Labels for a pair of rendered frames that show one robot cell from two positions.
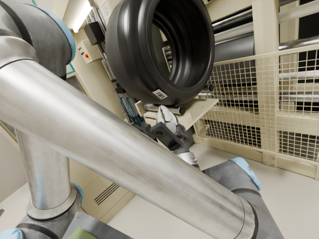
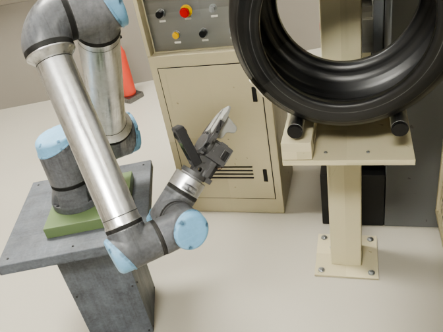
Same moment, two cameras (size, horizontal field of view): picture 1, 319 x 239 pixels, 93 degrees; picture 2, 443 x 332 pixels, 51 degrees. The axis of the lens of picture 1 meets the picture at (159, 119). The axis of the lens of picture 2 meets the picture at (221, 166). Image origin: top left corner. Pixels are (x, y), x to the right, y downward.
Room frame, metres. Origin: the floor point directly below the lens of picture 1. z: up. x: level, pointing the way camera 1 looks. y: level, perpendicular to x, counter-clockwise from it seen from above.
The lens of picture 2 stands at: (-0.17, -0.89, 1.55)
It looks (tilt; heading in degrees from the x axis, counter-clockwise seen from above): 32 degrees down; 52
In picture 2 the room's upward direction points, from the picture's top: 11 degrees counter-clockwise
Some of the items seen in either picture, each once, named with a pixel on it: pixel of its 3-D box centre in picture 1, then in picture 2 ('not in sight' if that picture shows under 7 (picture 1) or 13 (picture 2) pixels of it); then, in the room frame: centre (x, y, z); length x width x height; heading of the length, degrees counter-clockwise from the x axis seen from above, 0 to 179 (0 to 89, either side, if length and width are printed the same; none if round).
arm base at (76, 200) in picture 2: not in sight; (75, 187); (0.28, 0.55, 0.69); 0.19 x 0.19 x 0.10
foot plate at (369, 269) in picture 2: not in sight; (346, 254); (1.14, 0.00, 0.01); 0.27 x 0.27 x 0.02; 33
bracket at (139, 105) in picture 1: (158, 97); not in sight; (1.08, -0.06, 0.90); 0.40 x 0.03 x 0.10; 123
